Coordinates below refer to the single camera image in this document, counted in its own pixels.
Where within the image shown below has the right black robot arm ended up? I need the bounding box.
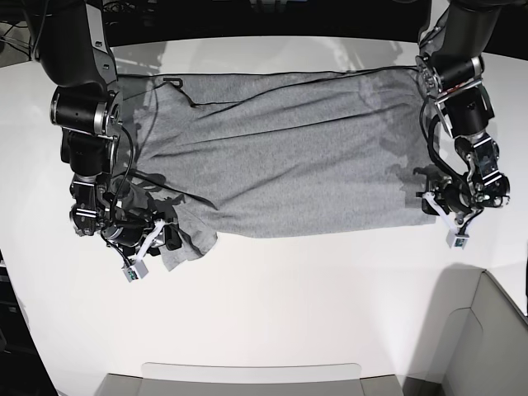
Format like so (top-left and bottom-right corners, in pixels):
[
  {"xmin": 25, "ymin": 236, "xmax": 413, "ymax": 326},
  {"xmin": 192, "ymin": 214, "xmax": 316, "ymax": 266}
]
[{"xmin": 22, "ymin": 1, "xmax": 182, "ymax": 258}]

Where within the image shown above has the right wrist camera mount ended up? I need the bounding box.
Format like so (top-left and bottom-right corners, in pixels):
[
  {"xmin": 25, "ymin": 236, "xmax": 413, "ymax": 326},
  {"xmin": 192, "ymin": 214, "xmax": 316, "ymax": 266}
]
[{"xmin": 121, "ymin": 219, "xmax": 168, "ymax": 282}]

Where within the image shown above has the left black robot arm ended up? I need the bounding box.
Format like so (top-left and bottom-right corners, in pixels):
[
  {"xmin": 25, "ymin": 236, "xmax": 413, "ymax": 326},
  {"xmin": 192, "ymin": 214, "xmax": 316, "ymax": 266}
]
[{"xmin": 416, "ymin": 1, "xmax": 510, "ymax": 225}]

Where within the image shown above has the grey bin right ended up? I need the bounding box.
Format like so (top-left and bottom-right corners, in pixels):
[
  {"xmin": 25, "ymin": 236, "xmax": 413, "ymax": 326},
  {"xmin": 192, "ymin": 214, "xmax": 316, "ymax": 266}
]
[{"xmin": 442, "ymin": 271, "xmax": 527, "ymax": 396}]

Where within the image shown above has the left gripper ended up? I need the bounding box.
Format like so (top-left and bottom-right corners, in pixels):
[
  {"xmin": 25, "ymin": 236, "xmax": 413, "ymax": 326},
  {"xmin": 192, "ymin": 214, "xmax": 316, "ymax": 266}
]
[{"xmin": 427, "ymin": 177, "xmax": 473, "ymax": 217}]

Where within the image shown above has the grey bin front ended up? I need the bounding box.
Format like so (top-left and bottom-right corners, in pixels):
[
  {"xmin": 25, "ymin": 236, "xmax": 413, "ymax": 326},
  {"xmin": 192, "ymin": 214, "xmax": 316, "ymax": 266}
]
[{"xmin": 97, "ymin": 362, "xmax": 403, "ymax": 395}]

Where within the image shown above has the grey bin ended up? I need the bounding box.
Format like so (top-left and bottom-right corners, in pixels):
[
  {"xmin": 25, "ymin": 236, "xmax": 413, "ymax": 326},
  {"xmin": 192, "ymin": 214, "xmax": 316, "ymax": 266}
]
[
  {"xmin": 442, "ymin": 271, "xmax": 527, "ymax": 396},
  {"xmin": 97, "ymin": 362, "xmax": 403, "ymax": 395}
]

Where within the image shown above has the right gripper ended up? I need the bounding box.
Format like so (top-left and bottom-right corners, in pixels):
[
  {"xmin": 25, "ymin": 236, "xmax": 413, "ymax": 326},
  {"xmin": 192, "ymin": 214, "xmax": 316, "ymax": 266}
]
[{"xmin": 101, "ymin": 220, "xmax": 182, "ymax": 256}]

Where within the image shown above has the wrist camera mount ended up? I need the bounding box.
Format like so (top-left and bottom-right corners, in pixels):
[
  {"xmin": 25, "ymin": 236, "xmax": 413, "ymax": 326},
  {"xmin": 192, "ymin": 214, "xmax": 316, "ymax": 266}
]
[
  {"xmin": 416, "ymin": 191, "xmax": 483, "ymax": 250},
  {"xmin": 121, "ymin": 219, "xmax": 168, "ymax": 282}
]

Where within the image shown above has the black cable bundle left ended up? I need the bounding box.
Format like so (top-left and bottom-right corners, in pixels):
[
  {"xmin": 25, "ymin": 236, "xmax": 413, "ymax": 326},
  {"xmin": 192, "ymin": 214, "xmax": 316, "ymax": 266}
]
[{"xmin": 0, "ymin": 16, "xmax": 42, "ymax": 67}]

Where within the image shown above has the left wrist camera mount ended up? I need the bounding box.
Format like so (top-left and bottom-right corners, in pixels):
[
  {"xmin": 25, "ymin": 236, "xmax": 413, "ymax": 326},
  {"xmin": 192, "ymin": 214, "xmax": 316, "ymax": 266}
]
[{"xmin": 416, "ymin": 191, "xmax": 483, "ymax": 250}]

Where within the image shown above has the grey T-shirt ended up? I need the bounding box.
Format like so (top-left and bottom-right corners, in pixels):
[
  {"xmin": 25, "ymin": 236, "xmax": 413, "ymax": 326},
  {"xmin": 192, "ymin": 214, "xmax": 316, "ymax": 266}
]
[{"xmin": 119, "ymin": 66, "xmax": 433, "ymax": 269}]

